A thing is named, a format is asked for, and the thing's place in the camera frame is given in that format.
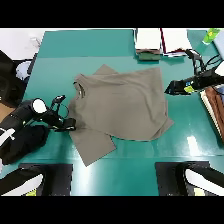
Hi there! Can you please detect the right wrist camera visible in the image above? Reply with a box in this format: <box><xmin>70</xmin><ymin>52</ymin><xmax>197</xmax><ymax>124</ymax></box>
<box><xmin>184</xmin><ymin>48</ymin><xmax>205</xmax><ymax>74</ymax></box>

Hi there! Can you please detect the red garment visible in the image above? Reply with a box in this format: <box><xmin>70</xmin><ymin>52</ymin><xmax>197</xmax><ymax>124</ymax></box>
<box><xmin>159</xmin><ymin>28</ymin><xmax>188</xmax><ymax>57</ymax></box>

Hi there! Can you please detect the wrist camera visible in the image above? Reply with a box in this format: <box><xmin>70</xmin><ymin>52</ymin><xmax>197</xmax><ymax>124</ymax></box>
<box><xmin>49</xmin><ymin>94</ymin><xmax>67</xmax><ymax>112</ymax></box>
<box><xmin>184</xmin><ymin>48</ymin><xmax>205</xmax><ymax>74</ymax></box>

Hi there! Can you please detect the green garment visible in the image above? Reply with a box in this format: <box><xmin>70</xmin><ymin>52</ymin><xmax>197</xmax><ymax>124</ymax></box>
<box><xmin>137</xmin><ymin>52</ymin><xmax>162</xmax><ymax>62</ymax></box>

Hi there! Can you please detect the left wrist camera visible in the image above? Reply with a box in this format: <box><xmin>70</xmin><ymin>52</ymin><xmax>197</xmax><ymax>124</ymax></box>
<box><xmin>49</xmin><ymin>94</ymin><xmax>67</xmax><ymax>112</ymax></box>

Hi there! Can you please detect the brown garment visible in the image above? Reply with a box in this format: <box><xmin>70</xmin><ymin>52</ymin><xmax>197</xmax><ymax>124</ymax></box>
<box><xmin>135</xmin><ymin>48</ymin><xmax>162</xmax><ymax>55</ymax></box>
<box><xmin>204</xmin><ymin>85</ymin><xmax>224</xmax><ymax>144</ymax></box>

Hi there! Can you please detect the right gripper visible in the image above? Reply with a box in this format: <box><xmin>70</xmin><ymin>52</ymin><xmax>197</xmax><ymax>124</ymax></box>
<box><xmin>164</xmin><ymin>77</ymin><xmax>196</xmax><ymax>96</ymax></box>

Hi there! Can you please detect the black cable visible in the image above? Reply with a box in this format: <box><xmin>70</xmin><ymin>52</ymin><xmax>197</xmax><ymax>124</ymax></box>
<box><xmin>199</xmin><ymin>54</ymin><xmax>224</xmax><ymax>73</ymax></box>

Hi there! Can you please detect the grey-brown T-shirt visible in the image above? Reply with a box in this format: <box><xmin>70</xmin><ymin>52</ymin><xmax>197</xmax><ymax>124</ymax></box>
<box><xmin>67</xmin><ymin>63</ymin><xmax>175</xmax><ymax>167</ymax></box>

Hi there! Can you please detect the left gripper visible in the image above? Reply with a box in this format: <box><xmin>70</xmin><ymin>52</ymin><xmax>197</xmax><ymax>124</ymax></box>
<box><xmin>54</xmin><ymin>117</ymin><xmax>77</xmax><ymax>133</ymax></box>

